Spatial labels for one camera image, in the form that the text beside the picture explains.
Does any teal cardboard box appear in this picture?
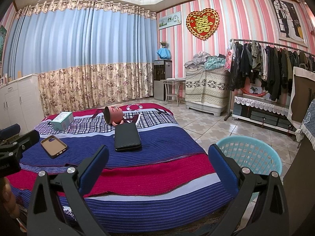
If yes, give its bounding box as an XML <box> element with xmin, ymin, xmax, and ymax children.
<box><xmin>50</xmin><ymin>112</ymin><xmax>74</xmax><ymax>131</ymax></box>

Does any white cabinet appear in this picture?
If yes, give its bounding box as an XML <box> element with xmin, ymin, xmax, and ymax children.
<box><xmin>0</xmin><ymin>74</ymin><xmax>45</xmax><ymax>133</ymax></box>

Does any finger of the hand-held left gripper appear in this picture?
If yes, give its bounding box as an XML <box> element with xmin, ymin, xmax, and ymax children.
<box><xmin>13</xmin><ymin>129</ymin><xmax>41</xmax><ymax>154</ymax></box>
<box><xmin>0</xmin><ymin>124</ymin><xmax>21</xmax><ymax>139</ymax></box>

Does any TV stand with lace cloth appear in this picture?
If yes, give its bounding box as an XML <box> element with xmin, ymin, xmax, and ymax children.
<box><xmin>233</xmin><ymin>95</ymin><xmax>297</xmax><ymax>136</ymax></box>

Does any person's left hand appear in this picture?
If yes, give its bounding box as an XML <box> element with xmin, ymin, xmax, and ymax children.
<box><xmin>0</xmin><ymin>177</ymin><xmax>20</xmax><ymax>219</ymax></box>

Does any blue fringed cloth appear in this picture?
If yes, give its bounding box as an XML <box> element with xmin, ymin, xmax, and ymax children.
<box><xmin>295</xmin><ymin>101</ymin><xmax>315</xmax><ymax>150</ymax></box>

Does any small metal table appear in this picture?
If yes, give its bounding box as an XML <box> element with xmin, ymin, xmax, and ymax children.
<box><xmin>161</xmin><ymin>77</ymin><xmax>185</xmax><ymax>107</ymax></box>

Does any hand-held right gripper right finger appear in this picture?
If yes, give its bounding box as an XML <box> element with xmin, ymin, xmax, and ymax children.
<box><xmin>209</xmin><ymin>144</ymin><xmax>290</xmax><ymax>236</ymax></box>

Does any wedding wall poster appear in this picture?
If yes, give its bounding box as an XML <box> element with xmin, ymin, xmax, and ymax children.
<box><xmin>269</xmin><ymin>0</ymin><xmax>309</xmax><ymax>47</ymax></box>

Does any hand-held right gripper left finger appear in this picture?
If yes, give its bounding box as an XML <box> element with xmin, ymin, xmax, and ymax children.
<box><xmin>26</xmin><ymin>146</ymin><xmax>110</xmax><ymax>236</ymax></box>

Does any landscape wall picture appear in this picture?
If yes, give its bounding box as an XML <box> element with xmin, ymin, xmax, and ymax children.
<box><xmin>158</xmin><ymin>12</ymin><xmax>182</xmax><ymax>30</ymax></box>

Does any green wall poster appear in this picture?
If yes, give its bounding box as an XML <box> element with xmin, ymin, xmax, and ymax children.
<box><xmin>0</xmin><ymin>25</ymin><xmax>8</xmax><ymax>62</ymax></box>

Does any brown phone case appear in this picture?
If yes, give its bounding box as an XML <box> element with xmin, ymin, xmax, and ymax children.
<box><xmin>40</xmin><ymin>135</ymin><xmax>68</xmax><ymax>159</ymax></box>

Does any blue bottle cover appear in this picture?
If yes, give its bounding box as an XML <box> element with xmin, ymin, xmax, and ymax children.
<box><xmin>157</xmin><ymin>48</ymin><xmax>171</xmax><ymax>60</ymax></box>

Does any pink hanging bag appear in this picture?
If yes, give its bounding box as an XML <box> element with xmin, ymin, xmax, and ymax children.
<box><xmin>224</xmin><ymin>42</ymin><xmax>235</xmax><ymax>73</ymax></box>

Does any blue floral curtain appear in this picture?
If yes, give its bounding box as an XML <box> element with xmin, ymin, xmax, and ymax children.
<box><xmin>5</xmin><ymin>1</ymin><xmax>158</xmax><ymax>116</ymax></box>

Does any pile of clothes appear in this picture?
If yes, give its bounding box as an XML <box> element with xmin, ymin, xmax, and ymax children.
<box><xmin>185</xmin><ymin>51</ymin><xmax>226</xmax><ymax>70</ymax></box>

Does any light blue plastic basket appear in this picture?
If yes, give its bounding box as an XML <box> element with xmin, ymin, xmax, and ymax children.
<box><xmin>216</xmin><ymin>136</ymin><xmax>283</xmax><ymax>203</ymax></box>

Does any metal clothes rack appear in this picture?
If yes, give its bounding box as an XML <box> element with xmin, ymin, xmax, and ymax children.
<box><xmin>230</xmin><ymin>38</ymin><xmax>315</xmax><ymax>121</ymax></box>

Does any black leather wallet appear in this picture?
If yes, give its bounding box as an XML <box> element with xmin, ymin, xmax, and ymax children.
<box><xmin>114</xmin><ymin>123</ymin><xmax>142</xmax><ymax>152</ymax></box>

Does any grey water dispenser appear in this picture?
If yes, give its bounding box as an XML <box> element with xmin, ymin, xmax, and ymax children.
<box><xmin>153</xmin><ymin>59</ymin><xmax>173</xmax><ymax>101</ymax></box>

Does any cabinet under patterned cloth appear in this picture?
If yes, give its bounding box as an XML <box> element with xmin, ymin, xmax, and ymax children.
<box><xmin>184</xmin><ymin>66</ymin><xmax>232</xmax><ymax>117</ymax></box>

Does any framed photo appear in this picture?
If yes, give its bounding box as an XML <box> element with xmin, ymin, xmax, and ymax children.
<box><xmin>250</xmin><ymin>85</ymin><xmax>267</xmax><ymax>96</ymax></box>

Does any red heart wall decoration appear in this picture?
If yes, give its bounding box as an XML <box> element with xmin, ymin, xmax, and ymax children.
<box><xmin>186</xmin><ymin>9</ymin><xmax>220</xmax><ymax>40</ymax></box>

